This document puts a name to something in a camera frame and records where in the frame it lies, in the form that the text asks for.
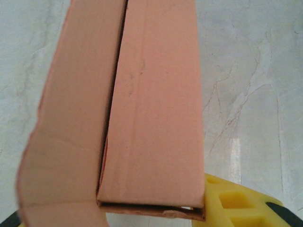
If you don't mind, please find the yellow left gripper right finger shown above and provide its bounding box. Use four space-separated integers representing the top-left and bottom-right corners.
193 172 303 227

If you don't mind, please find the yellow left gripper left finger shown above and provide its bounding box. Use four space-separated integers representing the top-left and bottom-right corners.
0 210 22 227

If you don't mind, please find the orange paper box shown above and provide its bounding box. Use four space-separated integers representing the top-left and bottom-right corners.
16 0 206 227

